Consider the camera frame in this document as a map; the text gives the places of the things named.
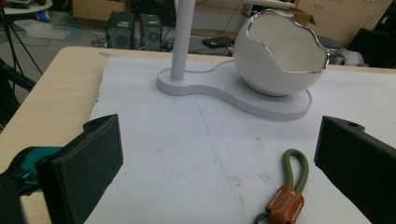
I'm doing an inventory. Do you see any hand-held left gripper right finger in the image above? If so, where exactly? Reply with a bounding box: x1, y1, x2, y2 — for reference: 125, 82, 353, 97
313, 115, 396, 224

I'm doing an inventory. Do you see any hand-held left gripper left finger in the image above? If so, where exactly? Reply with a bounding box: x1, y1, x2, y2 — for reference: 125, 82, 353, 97
36, 114, 124, 224

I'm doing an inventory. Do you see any olive loop brown leather keychain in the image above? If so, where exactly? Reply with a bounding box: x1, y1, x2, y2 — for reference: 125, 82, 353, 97
253, 148, 310, 224

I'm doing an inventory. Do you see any white key stand with pole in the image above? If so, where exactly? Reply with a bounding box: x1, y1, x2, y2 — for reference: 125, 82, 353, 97
156, 0, 312, 122

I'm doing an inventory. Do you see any white foam mat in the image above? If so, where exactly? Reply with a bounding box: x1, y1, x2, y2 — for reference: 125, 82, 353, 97
83, 55, 396, 224

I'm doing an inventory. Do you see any black round stool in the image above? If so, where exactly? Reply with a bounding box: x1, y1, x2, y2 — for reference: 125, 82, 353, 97
317, 35, 347, 64

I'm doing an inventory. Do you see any large black computer tower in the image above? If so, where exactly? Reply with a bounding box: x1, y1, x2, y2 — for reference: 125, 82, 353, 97
105, 11, 136, 50

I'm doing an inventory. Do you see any tan wooden cabinet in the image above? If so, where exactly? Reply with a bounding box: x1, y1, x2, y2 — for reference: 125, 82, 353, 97
295, 0, 394, 48

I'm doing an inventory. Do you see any clear plastic bag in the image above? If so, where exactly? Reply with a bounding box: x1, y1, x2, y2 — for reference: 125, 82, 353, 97
13, 19, 85, 41

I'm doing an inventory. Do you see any small black computer tower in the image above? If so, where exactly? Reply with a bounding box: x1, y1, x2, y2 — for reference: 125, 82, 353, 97
138, 13, 163, 51

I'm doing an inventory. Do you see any cardboard box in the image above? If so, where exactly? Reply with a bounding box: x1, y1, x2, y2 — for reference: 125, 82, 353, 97
281, 7, 316, 27

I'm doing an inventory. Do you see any round white table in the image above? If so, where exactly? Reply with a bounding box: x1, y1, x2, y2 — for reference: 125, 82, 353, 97
3, 0, 53, 16

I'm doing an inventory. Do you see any white desk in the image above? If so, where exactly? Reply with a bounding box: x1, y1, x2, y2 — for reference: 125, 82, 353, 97
241, 0, 297, 17

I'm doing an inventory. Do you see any black flat device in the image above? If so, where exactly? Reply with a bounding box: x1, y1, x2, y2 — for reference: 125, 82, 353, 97
201, 36, 235, 49

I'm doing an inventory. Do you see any black metal frame strut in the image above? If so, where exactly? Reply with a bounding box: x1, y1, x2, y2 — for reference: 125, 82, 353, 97
0, 59, 36, 132

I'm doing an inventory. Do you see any white stand cable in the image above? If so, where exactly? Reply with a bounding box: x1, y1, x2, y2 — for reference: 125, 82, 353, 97
185, 59, 235, 75

